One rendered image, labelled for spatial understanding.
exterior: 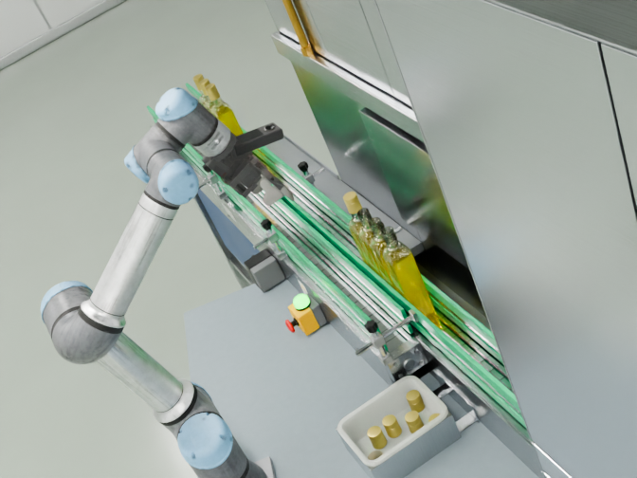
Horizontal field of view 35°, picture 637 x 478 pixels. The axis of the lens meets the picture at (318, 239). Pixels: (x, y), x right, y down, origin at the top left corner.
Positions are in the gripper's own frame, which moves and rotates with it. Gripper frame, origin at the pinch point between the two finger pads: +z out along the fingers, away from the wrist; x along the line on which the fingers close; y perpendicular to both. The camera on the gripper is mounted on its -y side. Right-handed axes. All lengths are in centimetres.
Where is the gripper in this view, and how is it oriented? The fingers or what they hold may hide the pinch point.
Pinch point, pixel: (285, 190)
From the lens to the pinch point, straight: 221.7
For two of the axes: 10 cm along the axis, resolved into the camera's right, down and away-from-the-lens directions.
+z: 6.1, 5.2, 6.0
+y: -6.6, 7.5, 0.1
